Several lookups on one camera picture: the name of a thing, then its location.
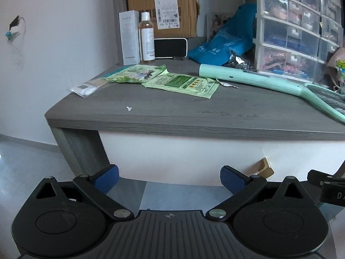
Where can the grey wooden desk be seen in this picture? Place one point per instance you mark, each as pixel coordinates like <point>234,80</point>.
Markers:
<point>246,113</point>

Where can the mint electric fly swatter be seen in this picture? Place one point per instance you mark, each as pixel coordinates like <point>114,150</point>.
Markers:
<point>329,102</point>

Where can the brass drawer knob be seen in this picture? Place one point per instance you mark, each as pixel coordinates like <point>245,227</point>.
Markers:
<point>264,169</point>

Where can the green cartoon sachet packet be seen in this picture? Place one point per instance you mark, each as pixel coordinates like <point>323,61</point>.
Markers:
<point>138,73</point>

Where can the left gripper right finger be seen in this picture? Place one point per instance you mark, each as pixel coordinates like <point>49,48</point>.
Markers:
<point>243,188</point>

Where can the blue plastic bag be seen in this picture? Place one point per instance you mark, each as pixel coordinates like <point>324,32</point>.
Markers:
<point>236,35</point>

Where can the brown cardboard box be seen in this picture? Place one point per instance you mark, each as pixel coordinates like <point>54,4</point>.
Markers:
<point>171,18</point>

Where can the wall charger plug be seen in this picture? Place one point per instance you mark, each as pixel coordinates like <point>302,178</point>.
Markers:
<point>16,28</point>

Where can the white drawer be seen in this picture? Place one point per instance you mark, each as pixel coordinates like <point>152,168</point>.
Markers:
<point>192,161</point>

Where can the black foil packet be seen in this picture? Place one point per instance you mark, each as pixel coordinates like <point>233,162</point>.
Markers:
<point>244,61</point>

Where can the white black smart display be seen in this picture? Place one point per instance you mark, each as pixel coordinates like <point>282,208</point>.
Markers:
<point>170,48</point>

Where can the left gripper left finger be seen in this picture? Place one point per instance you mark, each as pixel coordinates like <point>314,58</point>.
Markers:
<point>96,187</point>

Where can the white tall carton box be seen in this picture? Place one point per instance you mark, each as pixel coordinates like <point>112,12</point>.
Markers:
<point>129,31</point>

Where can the clear toner bottle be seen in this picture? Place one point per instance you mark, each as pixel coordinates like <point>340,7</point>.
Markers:
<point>146,38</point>

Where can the torn white wrapper scrap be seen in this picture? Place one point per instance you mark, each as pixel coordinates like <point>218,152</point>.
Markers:
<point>226,84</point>

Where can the clear plastic drawer organizer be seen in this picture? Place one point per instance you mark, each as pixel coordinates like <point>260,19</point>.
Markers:
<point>295,39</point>

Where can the green label sachet packet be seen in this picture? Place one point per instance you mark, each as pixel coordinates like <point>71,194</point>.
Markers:
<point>183,84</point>

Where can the pink cloth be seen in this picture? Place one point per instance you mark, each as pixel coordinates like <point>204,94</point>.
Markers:
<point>336,70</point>

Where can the acrylic cartoon figure stand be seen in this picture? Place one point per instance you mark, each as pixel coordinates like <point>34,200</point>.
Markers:
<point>340,67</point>

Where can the cotton swab packet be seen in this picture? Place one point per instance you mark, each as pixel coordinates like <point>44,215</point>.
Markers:
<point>86,89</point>

